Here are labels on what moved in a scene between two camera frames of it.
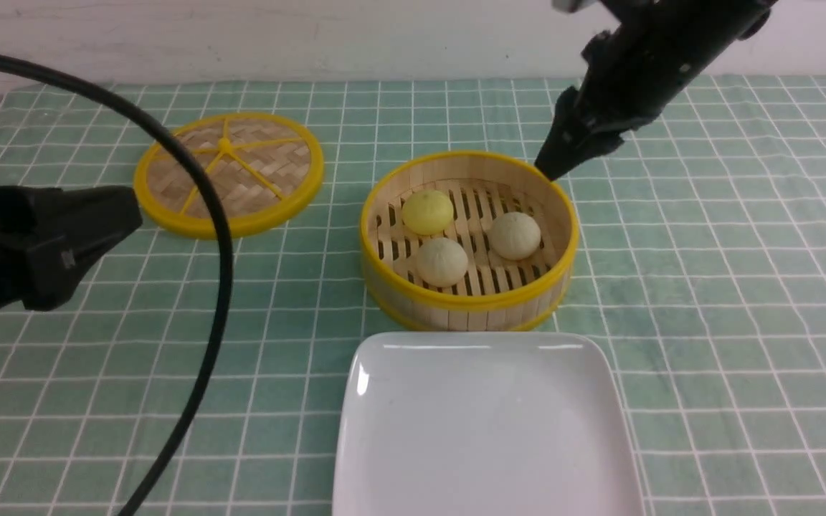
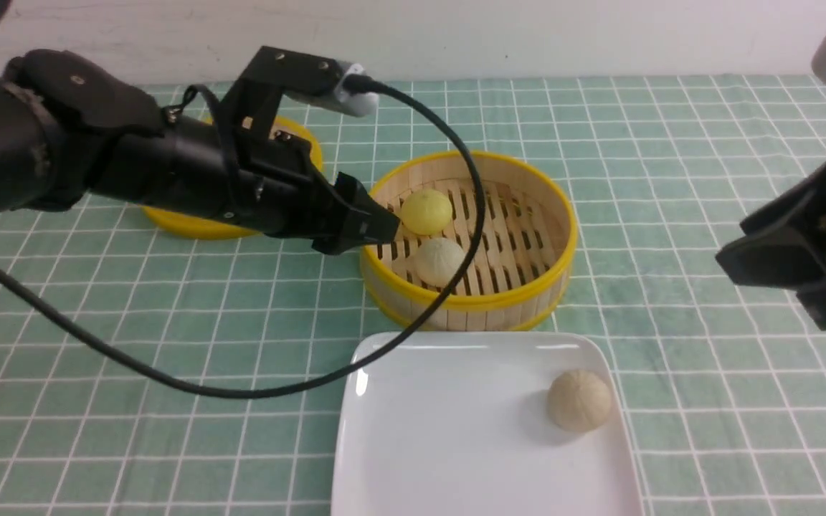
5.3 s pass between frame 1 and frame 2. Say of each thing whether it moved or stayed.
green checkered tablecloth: stayed
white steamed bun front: stayed
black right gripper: moved
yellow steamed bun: stayed
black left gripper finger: moved
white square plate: stayed
